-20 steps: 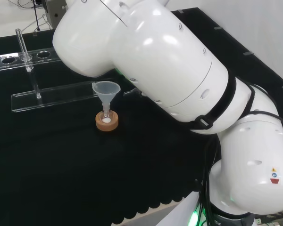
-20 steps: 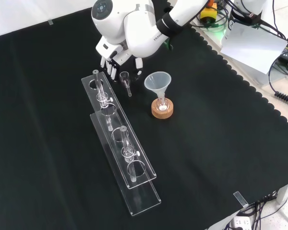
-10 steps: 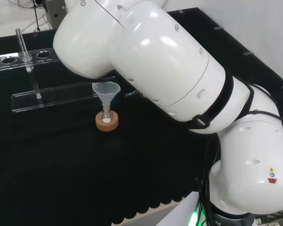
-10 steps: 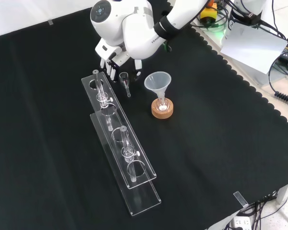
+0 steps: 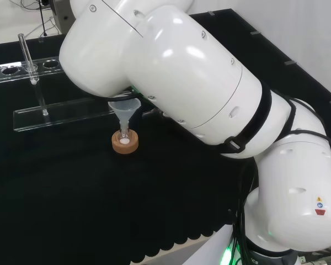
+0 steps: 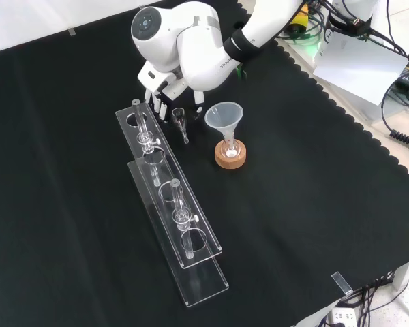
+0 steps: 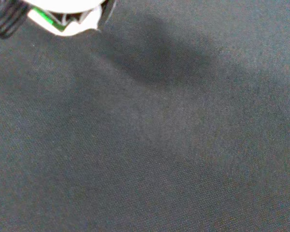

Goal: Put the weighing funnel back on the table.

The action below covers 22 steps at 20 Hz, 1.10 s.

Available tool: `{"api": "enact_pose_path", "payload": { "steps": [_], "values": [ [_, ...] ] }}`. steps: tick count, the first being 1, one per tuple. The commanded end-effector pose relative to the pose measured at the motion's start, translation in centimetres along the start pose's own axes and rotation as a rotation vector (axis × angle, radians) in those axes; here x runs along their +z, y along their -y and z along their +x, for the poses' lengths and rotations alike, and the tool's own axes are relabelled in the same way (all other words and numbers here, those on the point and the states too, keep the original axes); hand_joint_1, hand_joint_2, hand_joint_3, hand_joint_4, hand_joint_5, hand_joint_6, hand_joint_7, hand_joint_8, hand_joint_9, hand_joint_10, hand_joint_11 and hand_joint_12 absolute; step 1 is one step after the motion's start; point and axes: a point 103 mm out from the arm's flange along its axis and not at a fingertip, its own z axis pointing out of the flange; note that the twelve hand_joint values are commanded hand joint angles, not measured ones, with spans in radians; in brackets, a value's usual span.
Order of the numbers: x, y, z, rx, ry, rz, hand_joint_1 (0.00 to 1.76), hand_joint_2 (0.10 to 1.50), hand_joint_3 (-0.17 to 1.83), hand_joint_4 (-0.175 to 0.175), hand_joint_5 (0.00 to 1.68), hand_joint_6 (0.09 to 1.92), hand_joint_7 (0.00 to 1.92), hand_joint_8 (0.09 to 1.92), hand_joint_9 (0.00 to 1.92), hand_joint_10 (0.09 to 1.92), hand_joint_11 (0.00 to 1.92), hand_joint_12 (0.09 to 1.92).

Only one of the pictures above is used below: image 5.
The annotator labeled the cork ring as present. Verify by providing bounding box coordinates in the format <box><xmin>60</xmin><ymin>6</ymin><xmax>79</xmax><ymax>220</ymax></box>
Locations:
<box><xmin>111</xmin><ymin>130</ymin><xmax>140</xmax><ymax>154</ymax></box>

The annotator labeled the thin black background cable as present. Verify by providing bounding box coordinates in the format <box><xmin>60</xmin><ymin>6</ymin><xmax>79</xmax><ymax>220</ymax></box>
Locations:
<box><xmin>19</xmin><ymin>0</ymin><xmax>58</xmax><ymax>37</ymax></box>

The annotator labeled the clear acrylic funnel stand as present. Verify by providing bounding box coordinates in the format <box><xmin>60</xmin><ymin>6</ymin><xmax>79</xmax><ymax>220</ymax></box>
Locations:
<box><xmin>0</xmin><ymin>33</ymin><xmax>155</xmax><ymax>133</ymax></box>

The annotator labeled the black cable bundle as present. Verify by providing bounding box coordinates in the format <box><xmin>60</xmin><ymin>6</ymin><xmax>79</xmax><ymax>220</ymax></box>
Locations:
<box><xmin>227</xmin><ymin>149</ymin><xmax>268</xmax><ymax>265</ymax></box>

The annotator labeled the small round-bottom glass flask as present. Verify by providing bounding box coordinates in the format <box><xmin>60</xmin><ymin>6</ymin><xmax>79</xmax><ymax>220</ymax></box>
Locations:
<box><xmin>118</xmin><ymin>126</ymin><xmax>132</xmax><ymax>146</ymax></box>

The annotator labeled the black tripod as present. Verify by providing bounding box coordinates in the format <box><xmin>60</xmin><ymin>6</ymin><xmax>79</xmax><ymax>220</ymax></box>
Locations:
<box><xmin>38</xmin><ymin>0</ymin><xmax>51</xmax><ymax>37</ymax></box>

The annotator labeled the black bench cloth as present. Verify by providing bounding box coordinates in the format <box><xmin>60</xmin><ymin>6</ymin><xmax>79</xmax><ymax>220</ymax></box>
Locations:
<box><xmin>0</xmin><ymin>8</ymin><xmax>331</xmax><ymax>256</ymax></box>

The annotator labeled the grey metal box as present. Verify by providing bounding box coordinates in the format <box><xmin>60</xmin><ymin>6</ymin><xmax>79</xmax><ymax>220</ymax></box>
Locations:
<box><xmin>50</xmin><ymin>0</ymin><xmax>78</xmax><ymax>35</ymax></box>

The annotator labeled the translucent plastic funnel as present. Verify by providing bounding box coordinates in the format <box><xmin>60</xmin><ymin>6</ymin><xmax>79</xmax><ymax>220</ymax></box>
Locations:
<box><xmin>108</xmin><ymin>99</ymin><xmax>141</xmax><ymax>132</ymax></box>

